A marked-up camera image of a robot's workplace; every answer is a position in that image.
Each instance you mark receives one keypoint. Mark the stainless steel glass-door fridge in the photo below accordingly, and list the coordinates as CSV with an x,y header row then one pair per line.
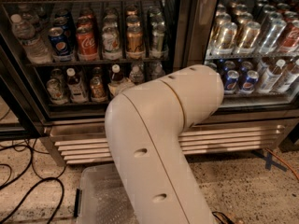
x,y
77,130

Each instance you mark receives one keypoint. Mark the far right white-cap bottle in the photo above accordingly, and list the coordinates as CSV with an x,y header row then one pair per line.
x,y
289,75

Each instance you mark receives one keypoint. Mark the right clear water bottle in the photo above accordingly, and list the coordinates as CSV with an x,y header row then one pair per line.
x,y
156,70

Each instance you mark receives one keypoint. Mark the silver can right fridge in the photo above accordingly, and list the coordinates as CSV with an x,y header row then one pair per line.
x,y
268,41

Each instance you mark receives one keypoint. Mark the white-cap bottle right fridge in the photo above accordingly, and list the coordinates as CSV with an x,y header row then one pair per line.
x,y
270,76

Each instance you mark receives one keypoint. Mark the left gold can right fridge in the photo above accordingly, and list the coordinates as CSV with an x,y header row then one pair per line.
x,y
225,39

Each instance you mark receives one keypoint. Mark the pepsi can fridge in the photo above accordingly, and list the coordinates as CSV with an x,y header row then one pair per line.
x,y
230,81
248,81

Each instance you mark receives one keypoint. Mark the large clear water bottle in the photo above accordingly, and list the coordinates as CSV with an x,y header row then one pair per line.
x,y
33,44

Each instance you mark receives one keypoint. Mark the front gold soda can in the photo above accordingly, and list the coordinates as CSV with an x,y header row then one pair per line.
x,y
135,45

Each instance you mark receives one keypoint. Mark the front green silver soda can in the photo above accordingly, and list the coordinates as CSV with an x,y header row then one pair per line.
x,y
158,45

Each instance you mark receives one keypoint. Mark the clear plastic storage bin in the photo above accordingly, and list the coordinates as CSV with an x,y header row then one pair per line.
x,y
101,198

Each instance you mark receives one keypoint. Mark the red Coke can right fridge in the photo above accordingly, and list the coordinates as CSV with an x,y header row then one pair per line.
x,y
289,39

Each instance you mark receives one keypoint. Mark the front white green soda can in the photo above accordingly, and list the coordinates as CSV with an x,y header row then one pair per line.
x,y
111,43

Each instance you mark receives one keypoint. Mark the front red Coca-Cola can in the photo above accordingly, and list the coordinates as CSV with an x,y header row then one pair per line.
x,y
87,47

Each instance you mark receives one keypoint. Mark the front blue Pepsi can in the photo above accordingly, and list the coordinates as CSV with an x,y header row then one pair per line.
x,y
62,50

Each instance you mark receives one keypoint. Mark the left Pepsi can right fridge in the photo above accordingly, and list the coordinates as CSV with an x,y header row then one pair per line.
x,y
230,81

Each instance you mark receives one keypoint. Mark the white-cap dark juice bottle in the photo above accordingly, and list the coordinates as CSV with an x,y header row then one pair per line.
x,y
76,87

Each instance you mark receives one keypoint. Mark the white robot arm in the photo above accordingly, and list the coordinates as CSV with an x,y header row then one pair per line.
x,y
142,128

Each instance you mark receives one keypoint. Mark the orange label glass bottle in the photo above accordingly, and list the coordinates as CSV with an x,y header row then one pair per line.
x,y
98,93

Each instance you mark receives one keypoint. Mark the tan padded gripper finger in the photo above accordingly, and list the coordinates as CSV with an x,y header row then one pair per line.
x,y
116,89

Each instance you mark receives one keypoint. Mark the white-cap dark tea bottle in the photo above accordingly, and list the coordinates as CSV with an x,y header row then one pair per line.
x,y
117,76

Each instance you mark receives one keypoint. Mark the gold can fridge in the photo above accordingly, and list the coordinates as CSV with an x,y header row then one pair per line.
x,y
225,39
245,43

